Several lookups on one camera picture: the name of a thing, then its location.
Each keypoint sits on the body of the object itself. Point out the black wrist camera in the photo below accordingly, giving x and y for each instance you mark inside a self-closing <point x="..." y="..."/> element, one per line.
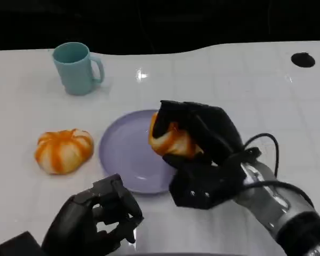
<point x="18" y="246"/>
<point x="200" y="192"/>

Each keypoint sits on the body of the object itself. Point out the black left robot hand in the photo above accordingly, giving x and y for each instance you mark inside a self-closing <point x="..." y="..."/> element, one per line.
<point x="74" y="221"/>

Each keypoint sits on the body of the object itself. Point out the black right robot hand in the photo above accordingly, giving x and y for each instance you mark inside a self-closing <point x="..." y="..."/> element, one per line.
<point x="216" y="130"/>

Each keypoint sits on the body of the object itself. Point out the lilac plate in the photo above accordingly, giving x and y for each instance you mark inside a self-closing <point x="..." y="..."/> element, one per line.
<point x="128" y="152"/>

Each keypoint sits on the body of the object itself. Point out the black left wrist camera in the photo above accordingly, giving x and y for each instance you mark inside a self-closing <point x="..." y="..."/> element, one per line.
<point x="18" y="246"/>

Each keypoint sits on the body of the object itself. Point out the pale green mug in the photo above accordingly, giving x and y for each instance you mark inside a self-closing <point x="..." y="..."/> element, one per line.
<point x="74" y="72"/>

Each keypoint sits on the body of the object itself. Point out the orange white toy bread roll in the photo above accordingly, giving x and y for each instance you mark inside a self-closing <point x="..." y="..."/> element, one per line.
<point x="173" y="144"/>
<point x="62" y="152"/>

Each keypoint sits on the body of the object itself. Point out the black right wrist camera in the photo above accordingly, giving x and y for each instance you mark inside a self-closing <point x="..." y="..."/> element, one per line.
<point x="200" y="192"/>

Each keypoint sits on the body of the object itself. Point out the black backdrop cloth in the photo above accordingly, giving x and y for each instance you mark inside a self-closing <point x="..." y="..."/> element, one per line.
<point x="160" y="21"/>

